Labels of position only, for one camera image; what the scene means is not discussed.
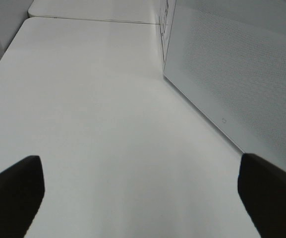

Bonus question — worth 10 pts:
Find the white microwave door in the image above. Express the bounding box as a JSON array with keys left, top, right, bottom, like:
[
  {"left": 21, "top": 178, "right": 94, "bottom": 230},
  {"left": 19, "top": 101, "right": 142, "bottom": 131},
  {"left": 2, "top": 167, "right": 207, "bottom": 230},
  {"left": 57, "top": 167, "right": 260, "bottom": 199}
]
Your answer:
[{"left": 164, "top": 0, "right": 286, "bottom": 171}]

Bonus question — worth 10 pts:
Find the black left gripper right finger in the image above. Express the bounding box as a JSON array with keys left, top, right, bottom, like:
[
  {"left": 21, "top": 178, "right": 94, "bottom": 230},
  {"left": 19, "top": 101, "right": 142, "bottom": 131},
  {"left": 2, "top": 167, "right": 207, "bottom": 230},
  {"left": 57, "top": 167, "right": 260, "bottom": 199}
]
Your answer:
[{"left": 237, "top": 153, "right": 286, "bottom": 238}]

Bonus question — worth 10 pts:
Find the white microwave oven body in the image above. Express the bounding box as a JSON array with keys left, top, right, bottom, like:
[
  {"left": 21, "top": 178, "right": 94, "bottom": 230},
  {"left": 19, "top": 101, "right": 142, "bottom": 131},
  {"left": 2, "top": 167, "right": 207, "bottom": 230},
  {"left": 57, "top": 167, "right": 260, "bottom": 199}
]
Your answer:
[{"left": 157, "top": 0, "right": 176, "bottom": 64}]

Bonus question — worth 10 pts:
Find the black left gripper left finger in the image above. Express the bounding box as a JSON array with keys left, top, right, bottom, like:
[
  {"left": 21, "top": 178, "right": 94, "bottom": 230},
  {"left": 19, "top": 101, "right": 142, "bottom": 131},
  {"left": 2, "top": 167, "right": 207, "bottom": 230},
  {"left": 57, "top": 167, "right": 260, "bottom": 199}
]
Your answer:
[{"left": 0, "top": 155, "right": 45, "bottom": 238}]

